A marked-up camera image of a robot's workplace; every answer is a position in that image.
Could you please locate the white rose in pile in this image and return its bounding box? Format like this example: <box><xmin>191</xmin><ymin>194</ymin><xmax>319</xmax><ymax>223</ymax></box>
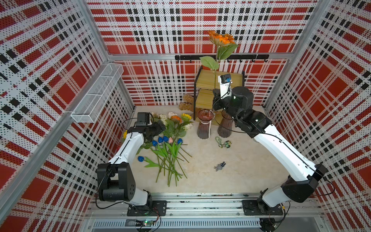
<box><xmin>159</xmin><ymin>114</ymin><xmax>168</xmax><ymax>123</ymax></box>

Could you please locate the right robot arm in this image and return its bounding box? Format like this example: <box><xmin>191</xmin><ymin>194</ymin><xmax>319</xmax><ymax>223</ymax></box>
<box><xmin>213</xmin><ymin>87</ymin><xmax>328</xmax><ymax>211</ymax></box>

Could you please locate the orange flower in pile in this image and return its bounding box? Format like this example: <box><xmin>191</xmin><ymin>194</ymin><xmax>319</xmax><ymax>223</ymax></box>
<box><xmin>170</xmin><ymin>115</ymin><xmax>183</xmax><ymax>124</ymax></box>

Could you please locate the brown teddy bear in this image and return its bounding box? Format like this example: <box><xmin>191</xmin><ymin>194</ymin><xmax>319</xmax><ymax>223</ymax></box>
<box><xmin>179</xmin><ymin>94</ymin><xmax>194</xmax><ymax>112</ymax></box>

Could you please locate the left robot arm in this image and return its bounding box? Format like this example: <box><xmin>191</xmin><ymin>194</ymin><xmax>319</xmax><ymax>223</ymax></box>
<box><xmin>96</xmin><ymin>121</ymin><xmax>166</xmax><ymax>209</ymax></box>

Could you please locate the white wire wall basket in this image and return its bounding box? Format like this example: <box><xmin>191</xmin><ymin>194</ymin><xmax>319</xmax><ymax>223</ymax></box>
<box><xmin>71</xmin><ymin>63</ymin><xmax>123</xmax><ymax>123</ymax></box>

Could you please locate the black hook rail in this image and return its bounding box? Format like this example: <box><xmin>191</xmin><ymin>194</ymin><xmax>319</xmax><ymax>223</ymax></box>
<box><xmin>174</xmin><ymin>54</ymin><xmax>270</xmax><ymax>61</ymax></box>

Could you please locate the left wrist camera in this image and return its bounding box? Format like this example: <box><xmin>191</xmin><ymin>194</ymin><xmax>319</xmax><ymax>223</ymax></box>
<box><xmin>136</xmin><ymin>112</ymin><xmax>150</xmax><ymax>126</ymax></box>

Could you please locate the yellow flower back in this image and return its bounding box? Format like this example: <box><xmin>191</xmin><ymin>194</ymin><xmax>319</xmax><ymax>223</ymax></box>
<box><xmin>181</xmin><ymin>113</ymin><xmax>192</xmax><ymax>121</ymax></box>

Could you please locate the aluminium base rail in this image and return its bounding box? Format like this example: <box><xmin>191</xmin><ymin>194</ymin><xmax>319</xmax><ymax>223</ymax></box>
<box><xmin>82</xmin><ymin>193</ymin><xmax>330</xmax><ymax>232</ymax></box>

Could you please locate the brown ribbed glass vase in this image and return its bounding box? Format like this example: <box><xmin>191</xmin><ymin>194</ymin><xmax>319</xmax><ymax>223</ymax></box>
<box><xmin>217</xmin><ymin>110</ymin><xmax>233</xmax><ymax>138</ymax></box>

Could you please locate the orange gerbera flower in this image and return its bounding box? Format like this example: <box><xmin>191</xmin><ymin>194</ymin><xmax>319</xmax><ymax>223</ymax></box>
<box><xmin>200</xmin><ymin>31</ymin><xmax>238</xmax><ymax>88</ymax></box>

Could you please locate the pink ribbed glass vase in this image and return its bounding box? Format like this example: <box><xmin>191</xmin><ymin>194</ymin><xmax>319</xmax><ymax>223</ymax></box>
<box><xmin>197</xmin><ymin>109</ymin><xmax>215</xmax><ymax>139</ymax></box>

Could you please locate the green keychain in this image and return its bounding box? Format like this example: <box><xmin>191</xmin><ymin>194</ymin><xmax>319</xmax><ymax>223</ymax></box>
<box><xmin>215</xmin><ymin>136</ymin><xmax>231</xmax><ymax>148</ymax></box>

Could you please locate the bamboo two-tier shelf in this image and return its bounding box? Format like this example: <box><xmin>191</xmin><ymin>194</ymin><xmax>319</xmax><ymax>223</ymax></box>
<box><xmin>193</xmin><ymin>67</ymin><xmax>227</xmax><ymax>120</ymax></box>

